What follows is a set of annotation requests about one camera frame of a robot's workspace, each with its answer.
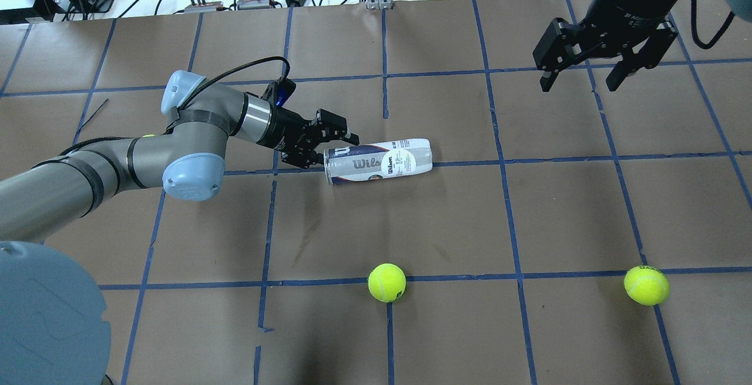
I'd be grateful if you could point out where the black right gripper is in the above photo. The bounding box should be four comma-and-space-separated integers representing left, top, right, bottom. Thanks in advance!
532, 0, 677, 92

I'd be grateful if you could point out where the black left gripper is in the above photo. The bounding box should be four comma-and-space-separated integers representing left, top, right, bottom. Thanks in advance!
258, 106, 360, 169

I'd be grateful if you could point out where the clear tennis ball can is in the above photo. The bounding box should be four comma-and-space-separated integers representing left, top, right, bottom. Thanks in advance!
323, 138, 433, 185

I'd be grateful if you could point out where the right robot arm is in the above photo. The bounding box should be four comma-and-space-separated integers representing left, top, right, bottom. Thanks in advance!
532, 0, 751, 92

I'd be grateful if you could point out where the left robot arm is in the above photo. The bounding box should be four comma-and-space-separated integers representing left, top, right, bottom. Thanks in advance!
2, 70, 360, 384

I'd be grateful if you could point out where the tennis ball near centre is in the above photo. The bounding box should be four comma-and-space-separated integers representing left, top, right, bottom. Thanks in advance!
366, 263, 407, 304

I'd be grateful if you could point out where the tennis ball by base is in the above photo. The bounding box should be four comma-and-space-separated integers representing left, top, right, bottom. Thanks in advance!
623, 265, 671, 306

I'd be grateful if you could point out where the brown paper table cover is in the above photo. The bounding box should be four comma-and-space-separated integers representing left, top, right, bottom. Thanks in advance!
2, 0, 751, 384

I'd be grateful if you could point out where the grey orange hub lower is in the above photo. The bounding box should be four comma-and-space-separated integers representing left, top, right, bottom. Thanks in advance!
234, 0, 278, 11

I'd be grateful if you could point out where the grey orange hub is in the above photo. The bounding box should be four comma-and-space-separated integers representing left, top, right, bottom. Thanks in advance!
182, 1, 226, 14
234, 0, 278, 11

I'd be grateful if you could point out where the grey orange hub upper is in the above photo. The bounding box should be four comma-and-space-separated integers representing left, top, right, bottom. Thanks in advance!
182, 1, 226, 14

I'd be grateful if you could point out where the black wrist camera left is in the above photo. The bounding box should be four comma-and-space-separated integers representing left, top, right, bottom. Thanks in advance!
261, 77, 297, 107

